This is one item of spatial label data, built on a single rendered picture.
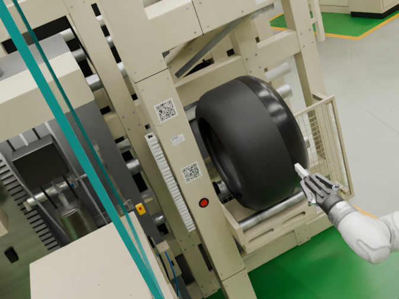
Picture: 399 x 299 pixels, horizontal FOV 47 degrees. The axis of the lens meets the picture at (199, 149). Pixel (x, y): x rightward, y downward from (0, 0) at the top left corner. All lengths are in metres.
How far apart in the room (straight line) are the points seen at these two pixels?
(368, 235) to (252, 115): 0.61
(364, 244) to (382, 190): 2.00
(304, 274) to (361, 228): 1.52
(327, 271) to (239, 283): 0.84
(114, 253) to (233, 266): 0.79
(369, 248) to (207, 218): 0.77
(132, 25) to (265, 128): 0.61
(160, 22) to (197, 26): 0.16
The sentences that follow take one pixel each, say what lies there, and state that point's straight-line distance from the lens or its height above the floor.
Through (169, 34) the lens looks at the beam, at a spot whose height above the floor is 1.69.
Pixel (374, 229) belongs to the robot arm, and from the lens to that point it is 1.49.
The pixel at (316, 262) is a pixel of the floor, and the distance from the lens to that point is 3.03.
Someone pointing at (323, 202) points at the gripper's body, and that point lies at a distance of 1.58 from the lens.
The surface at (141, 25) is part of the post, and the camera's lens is 1.63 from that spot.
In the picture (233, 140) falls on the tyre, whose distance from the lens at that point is 1.73.
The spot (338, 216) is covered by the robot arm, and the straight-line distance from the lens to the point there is 1.53.
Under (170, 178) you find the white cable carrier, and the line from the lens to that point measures 1.84.
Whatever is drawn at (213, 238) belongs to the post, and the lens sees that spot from 2.05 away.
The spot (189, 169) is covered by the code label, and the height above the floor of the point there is 1.24.
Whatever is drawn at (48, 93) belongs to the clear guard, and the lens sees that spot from 0.92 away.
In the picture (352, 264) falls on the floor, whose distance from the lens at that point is 2.98.
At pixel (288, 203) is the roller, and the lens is 2.04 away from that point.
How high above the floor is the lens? 2.17
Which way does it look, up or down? 29 degrees down
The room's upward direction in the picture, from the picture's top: 21 degrees counter-clockwise
